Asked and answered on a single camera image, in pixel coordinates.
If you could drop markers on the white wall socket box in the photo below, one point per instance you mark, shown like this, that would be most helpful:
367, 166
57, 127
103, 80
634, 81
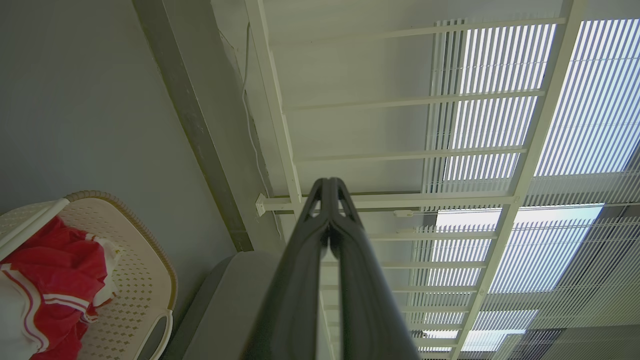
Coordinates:
260, 204

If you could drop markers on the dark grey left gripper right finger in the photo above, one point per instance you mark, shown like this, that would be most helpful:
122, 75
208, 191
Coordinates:
367, 300

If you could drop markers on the red garment with white stripes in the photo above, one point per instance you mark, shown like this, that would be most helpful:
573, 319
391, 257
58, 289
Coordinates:
60, 270

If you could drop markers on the white metal railing frame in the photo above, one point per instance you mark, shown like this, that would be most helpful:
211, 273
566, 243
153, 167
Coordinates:
525, 170

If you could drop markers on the dark grey skirting board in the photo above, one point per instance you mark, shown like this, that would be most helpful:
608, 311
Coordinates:
200, 135

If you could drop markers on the white vertical window blinds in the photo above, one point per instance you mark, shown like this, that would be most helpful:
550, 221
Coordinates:
590, 100

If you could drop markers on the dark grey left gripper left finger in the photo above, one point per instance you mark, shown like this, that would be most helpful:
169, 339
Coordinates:
295, 290

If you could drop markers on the beige perforated laundry basket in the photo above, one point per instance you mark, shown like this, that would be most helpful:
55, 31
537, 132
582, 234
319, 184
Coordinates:
140, 280

